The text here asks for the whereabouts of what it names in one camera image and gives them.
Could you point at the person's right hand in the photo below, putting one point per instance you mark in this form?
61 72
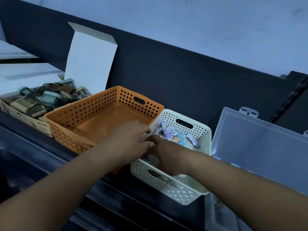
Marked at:
170 156

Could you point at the person's left hand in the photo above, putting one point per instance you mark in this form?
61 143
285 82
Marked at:
127 144

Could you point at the row of small tubes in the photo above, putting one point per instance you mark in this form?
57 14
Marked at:
216 158

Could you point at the person's right forearm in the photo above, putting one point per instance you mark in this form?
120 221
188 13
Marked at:
252 197

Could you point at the pile of small tubes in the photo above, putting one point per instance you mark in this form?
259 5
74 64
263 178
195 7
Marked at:
166 128

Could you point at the white perforated plastic basket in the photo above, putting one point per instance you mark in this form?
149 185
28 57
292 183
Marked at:
168 187

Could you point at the person's left forearm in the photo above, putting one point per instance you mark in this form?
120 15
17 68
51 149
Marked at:
48 192

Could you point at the black slotted shelf upright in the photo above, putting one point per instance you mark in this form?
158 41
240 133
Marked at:
288 101

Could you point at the white flat notebook package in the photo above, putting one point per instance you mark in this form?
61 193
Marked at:
14 51

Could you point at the wide black shelf back panel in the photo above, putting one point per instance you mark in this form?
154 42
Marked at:
180 81

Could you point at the white cardboard box open lid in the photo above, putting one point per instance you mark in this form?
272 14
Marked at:
91 60

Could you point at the white grey-banded notebook package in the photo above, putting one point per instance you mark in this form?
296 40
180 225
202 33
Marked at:
29 69

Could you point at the clear plastic organizer case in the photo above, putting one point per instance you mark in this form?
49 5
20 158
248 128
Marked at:
260 146

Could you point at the orange plastic basket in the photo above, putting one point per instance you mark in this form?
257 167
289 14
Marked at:
108 115

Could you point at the narrow black shelf back panel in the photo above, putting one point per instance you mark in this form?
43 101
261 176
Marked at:
296 115

